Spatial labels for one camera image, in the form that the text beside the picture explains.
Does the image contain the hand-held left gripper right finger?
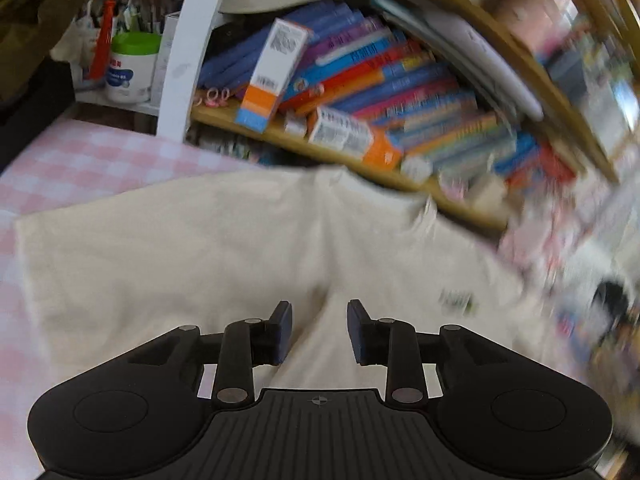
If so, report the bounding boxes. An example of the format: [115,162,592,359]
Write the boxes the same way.
[347,299,516,406]

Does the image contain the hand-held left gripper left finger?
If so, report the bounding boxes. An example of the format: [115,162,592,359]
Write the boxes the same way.
[127,301,293,408]

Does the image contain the cream t-shirt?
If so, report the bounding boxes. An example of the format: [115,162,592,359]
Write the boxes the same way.
[14,165,591,391]

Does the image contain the small white packet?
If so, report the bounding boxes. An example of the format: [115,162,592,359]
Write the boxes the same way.
[400,152,436,183]

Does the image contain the wooden bookshelf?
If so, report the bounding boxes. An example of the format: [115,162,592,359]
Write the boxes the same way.
[187,0,640,241]

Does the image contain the white orange medicine box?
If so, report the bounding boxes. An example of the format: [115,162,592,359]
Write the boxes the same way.
[306,106,405,170]

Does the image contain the small white box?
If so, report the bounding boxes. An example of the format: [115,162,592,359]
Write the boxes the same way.
[284,112,308,138]

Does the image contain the row of colourful books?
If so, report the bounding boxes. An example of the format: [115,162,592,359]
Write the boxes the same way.
[197,2,576,196]

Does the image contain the pink checked table mat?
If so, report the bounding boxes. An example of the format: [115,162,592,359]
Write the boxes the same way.
[0,117,261,480]

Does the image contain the white orange blue box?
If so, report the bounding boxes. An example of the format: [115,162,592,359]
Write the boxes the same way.
[235,17,313,133]

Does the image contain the leaning white papers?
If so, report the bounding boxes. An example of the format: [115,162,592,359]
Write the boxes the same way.
[370,0,546,121]

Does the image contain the white tub green lid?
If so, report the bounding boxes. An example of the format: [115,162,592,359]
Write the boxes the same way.
[104,31,163,107]

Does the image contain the bunch of pens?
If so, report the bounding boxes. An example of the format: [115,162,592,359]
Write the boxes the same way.
[75,0,181,36]

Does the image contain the olive cloth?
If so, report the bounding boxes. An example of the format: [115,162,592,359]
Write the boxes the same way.
[0,0,88,106]

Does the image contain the white shelf frame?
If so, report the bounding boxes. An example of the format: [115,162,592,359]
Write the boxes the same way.
[156,0,241,143]

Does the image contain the red handled tool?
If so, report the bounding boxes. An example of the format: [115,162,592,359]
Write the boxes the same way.
[89,0,122,81]

